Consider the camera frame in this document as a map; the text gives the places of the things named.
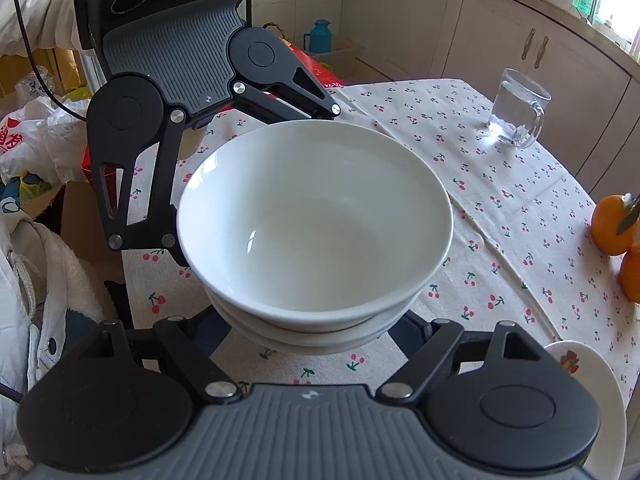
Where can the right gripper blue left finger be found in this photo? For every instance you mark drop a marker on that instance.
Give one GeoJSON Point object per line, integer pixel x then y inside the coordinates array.
{"type": "Point", "coordinates": [186, 346]}

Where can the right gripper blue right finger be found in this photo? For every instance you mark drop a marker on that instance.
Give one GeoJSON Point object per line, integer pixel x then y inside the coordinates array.
{"type": "Point", "coordinates": [429, 348]}

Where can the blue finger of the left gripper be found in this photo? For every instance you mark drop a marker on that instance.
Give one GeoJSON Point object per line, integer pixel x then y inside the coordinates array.
{"type": "Point", "coordinates": [282, 104]}
{"type": "Point", "coordinates": [159, 228]}

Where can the white bowl with pink flower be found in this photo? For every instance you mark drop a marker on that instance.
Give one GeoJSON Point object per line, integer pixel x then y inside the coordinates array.
{"type": "Point", "coordinates": [314, 225]}

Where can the white kitchen cabinets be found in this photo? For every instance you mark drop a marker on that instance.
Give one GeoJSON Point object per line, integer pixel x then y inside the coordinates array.
{"type": "Point", "coordinates": [592, 123]}

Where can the red snack box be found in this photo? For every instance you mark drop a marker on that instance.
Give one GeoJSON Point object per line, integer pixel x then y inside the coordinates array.
{"type": "Point", "coordinates": [326, 78]}

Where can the teal thermos jug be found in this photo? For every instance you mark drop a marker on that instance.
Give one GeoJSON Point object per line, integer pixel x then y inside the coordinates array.
{"type": "Point", "coordinates": [319, 39]}

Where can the white plastic bag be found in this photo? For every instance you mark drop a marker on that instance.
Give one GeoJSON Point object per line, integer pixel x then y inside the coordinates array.
{"type": "Point", "coordinates": [44, 140]}

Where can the cherry print tablecloth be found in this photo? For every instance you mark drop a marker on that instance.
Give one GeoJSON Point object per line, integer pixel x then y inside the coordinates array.
{"type": "Point", "coordinates": [522, 249]}

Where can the bumpy orange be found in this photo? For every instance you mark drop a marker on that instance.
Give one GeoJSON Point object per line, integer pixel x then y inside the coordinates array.
{"type": "Point", "coordinates": [629, 276]}

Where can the orange with leaf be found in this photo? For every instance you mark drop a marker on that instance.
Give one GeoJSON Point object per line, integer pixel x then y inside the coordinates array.
{"type": "Point", "coordinates": [615, 223]}

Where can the glass mug with water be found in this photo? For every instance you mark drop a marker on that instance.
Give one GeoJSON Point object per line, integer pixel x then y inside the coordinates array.
{"type": "Point", "coordinates": [519, 110]}

